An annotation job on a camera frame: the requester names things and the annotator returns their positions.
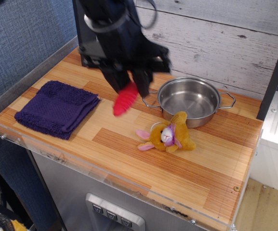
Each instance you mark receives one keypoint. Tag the white appliance on right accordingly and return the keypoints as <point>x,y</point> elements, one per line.
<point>264,167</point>

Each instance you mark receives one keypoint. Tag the red handled metal scooper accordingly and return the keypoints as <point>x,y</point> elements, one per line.
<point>126,98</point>

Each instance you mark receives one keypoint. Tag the silver button control panel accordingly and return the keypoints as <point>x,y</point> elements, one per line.
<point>106,216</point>

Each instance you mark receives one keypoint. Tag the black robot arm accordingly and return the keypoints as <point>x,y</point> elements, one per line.
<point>109,11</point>

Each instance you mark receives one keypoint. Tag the purple folded towel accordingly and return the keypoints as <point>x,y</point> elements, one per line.
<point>57,109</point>

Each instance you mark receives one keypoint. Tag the brown plush bunny toy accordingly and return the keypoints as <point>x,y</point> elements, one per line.
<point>167,135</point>

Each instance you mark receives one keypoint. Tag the stainless steel pot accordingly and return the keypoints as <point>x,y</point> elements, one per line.
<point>195,96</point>

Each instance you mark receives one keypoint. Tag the dark grey left post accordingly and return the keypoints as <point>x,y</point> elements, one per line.
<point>85,35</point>

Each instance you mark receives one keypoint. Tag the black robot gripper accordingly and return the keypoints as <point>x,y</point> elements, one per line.
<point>122,44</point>

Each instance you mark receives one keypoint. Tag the yellow object bottom left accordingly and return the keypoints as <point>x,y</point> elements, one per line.
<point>18,226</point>

